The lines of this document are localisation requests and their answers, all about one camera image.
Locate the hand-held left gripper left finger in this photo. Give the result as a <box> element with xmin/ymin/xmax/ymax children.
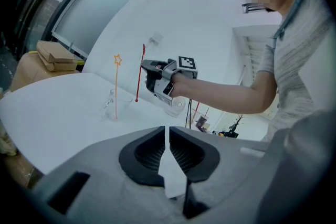
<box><xmin>34</xmin><ymin>125</ymin><xmax>184</xmax><ymax>224</ymax></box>

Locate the red star wand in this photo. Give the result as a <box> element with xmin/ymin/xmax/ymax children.
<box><xmin>134</xmin><ymin>44</ymin><xmax>146</xmax><ymax>103</ymax></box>

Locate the dark drink cup red straw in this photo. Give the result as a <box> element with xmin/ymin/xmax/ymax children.
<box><xmin>195</xmin><ymin>109</ymin><xmax>211</xmax><ymax>132</ymax></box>

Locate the person's right forearm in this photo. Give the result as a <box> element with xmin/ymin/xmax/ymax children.
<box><xmin>172</xmin><ymin>72</ymin><xmax>278</xmax><ymax>115</ymax></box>

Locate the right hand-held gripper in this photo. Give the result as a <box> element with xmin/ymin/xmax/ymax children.
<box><xmin>140</xmin><ymin>56</ymin><xmax>198</xmax><ymax>107</ymax></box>

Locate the orange star wand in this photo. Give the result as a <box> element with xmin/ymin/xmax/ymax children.
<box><xmin>113</xmin><ymin>54</ymin><xmax>123</xmax><ymax>121</ymax></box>

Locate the white wall socket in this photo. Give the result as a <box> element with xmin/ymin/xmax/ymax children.
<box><xmin>149</xmin><ymin>31</ymin><xmax>165</xmax><ymax>45</ymax></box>

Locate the flat cardboard box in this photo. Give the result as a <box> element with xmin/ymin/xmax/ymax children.
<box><xmin>36</xmin><ymin>40</ymin><xmax>79</xmax><ymax>72</ymax></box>

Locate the frosted glass panel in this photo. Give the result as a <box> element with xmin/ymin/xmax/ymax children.
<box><xmin>51</xmin><ymin>0</ymin><xmax>150</xmax><ymax>60</ymax></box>

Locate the beige cloth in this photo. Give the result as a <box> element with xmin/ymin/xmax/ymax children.
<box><xmin>0</xmin><ymin>123</ymin><xmax>18</xmax><ymax>157</ymax></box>

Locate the light blue neck strap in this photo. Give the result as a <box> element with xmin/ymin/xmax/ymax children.
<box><xmin>271</xmin><ymin>0</ymin><xmax>309</xmax><ymax>40</ymax></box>

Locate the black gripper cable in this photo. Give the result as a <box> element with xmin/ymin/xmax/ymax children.
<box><xmin>185</xmin><ymin>98</ymin><xmax>192</xmax><ymax>129</ymax></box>

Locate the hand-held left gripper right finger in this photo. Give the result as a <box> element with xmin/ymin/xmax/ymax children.
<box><xmin>167</xmin><ymin>126</ymin><xmax>274</xmax><ymax>224</ymax></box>

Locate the person's grey striped shirt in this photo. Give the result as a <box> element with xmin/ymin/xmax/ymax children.
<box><xmin>256</xmin><ymin>0</ymin><xmax>334</xmax><ymax>142</ymax></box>

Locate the white staircase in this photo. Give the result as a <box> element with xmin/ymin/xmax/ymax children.
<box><xmin>232</xmin><ymin>25</ymin><xmax>279</xmax><ymax>87</ymax></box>

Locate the clear glass cup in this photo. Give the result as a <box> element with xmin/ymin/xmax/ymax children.
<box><xmin>99</xmin><ymin>88</ymin><xmax>133</xmax><ymax>123</ymax></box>

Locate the white desk fan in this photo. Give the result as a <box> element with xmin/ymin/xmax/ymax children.
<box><xmin>165</xmin><ymin>97</ymin><xmax>186</xmax><ymax>118</ymax></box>

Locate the large cardboard box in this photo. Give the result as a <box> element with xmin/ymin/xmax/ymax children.
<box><xmin>10</xmin><ymin>52</ymin><xmax>82</xmax><ymax>92</ymax></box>

